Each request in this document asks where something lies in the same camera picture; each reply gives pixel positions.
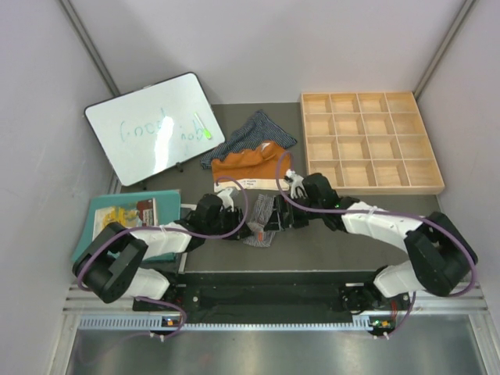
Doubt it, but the grey striped underwear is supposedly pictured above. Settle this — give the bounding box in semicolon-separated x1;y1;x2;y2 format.
243;194;276;248

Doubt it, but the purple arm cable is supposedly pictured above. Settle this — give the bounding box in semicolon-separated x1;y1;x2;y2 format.
76;176;251;337
274;151;479;337

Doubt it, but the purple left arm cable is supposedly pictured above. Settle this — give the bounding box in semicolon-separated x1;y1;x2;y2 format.
76;176;251;337

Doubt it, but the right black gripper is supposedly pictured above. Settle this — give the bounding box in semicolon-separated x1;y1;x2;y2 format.
265;193;323;232

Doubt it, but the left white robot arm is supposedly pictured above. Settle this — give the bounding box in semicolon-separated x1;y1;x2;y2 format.
73;187;248;310

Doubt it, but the green marker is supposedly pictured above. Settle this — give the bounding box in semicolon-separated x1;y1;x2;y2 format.
194;112;212;139

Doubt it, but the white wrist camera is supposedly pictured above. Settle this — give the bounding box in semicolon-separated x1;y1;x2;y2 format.
216;187;238;212
284;169;307;199

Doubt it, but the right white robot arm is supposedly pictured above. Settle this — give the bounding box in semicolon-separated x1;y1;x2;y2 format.
273;170;477;309

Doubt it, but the white whiteboard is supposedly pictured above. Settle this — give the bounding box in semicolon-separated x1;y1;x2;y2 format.
84;73;225;186

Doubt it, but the teal folder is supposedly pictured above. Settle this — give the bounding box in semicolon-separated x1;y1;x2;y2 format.
71;190;181;263

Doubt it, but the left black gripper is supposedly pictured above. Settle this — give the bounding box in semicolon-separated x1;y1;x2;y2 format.
205;206;253;241

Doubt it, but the yellow picture book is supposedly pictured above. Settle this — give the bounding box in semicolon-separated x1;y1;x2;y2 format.
92;198;158;240

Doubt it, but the orange underwear white waistband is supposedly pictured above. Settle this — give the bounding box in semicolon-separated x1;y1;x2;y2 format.
211;141;291;192

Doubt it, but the dark blue striped underwear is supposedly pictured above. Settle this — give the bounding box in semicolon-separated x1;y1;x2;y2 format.
200;110;298;170

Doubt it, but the wooden compartment tray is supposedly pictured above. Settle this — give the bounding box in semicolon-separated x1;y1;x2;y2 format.
300;91;445;195

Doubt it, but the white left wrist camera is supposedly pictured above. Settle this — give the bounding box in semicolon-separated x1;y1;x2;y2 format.
216;187;238;212

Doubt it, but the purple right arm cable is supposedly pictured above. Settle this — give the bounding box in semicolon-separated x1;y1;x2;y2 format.
274;151;479;337

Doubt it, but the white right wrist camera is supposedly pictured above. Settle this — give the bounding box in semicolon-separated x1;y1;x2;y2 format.
284;169;307;199

